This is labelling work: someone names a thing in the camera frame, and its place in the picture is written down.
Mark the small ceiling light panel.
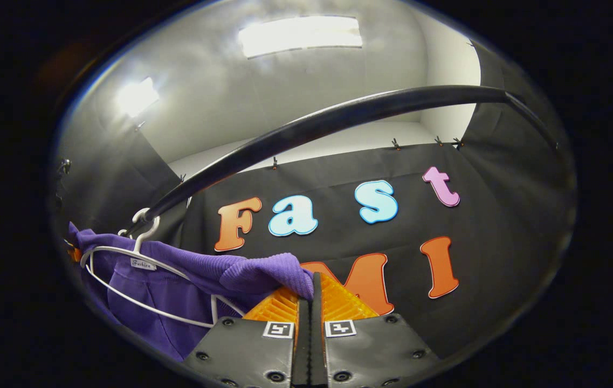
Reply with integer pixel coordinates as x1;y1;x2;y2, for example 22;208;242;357
118;77;160;118

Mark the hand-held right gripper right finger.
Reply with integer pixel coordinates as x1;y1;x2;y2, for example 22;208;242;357
312;271;440;388

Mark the row of black cloth clips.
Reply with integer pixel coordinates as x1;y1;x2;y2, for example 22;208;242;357
134;121;464;184

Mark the black clothes rack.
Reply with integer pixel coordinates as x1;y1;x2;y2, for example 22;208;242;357
123;85;557;238

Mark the large ceiling light panel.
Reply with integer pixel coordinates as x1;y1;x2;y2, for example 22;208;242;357
239;15;363;59

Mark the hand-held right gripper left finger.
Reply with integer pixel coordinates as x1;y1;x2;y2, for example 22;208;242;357
181;286;313;388

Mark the purple short-sleeved shirt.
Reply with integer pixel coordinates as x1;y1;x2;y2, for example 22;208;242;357
66;221;315;362

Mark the white plastic clothes hanger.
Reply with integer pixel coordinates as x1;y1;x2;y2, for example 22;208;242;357
80;207;247;329

